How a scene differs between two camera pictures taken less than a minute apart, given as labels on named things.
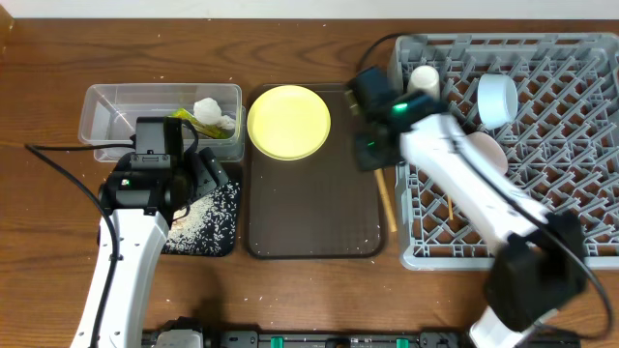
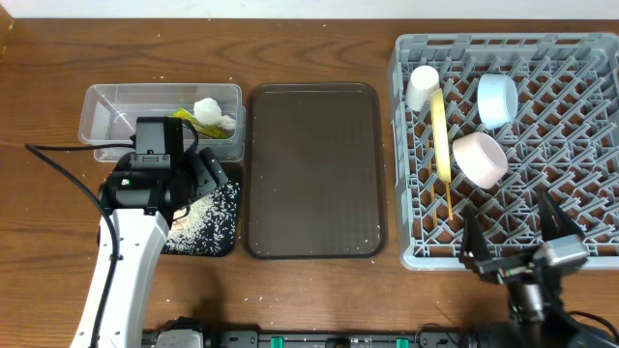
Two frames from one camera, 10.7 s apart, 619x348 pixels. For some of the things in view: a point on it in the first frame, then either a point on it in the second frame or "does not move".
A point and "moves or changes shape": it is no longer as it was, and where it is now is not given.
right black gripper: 363,158 -> 476,250
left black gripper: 201,173 does not move
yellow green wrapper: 209,130 does not move
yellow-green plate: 288,123 moves or changes shape
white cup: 425,78 does not move
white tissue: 208,110 does not move
